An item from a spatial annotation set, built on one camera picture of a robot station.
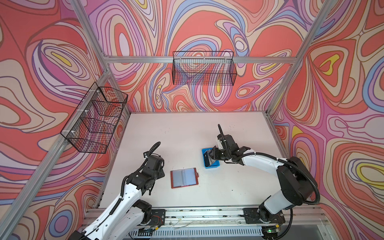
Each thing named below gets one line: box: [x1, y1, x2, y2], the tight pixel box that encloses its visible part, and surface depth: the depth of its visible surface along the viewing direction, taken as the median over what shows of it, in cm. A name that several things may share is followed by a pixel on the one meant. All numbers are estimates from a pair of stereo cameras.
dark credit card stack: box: [203, 149, 216, 167], surface depth 90 cm
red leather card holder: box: [170, 167, 199, 189], surface depth 88 cm
